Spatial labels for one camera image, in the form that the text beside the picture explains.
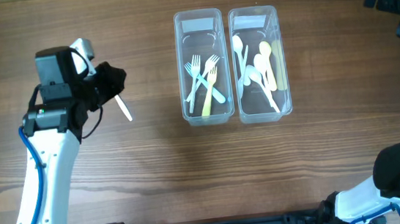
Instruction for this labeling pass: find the yellow plastic spoon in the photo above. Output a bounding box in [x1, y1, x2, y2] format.
[259, 41, 277, 91]

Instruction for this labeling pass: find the yellow plastic fork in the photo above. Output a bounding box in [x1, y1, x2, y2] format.
[201, 67, 218, 117]

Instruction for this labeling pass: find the light blue plastic fork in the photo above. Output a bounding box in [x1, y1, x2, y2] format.
[185, 62, 226, 103]

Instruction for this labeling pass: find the white spoon container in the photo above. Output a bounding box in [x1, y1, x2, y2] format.
[245, 65, 281, 113]

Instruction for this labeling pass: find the left blue cable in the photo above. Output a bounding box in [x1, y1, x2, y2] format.
[0, 124, 50, 224]

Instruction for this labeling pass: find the light blue plastic spoon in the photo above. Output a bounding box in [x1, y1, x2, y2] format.
[232, 35, 250, 86]

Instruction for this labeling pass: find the right clear plastic container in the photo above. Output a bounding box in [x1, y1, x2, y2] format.
[228, 5, 292, 124]

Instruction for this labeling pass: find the white plastic fork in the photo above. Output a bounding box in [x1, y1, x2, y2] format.
[181, 53, 224, 104]
[189, 54, 201, 113]
[115, 95, 133, 122]

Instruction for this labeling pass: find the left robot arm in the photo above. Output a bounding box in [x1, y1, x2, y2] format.
[16, 38, 127, 224]

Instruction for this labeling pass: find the clear plastic container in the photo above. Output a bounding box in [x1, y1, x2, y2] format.
[228, 5, 292, 124]
[174, 8, 234, 126]

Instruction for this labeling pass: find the left clear plastic container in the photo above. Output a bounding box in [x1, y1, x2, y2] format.
[174, 8, 234, 126]

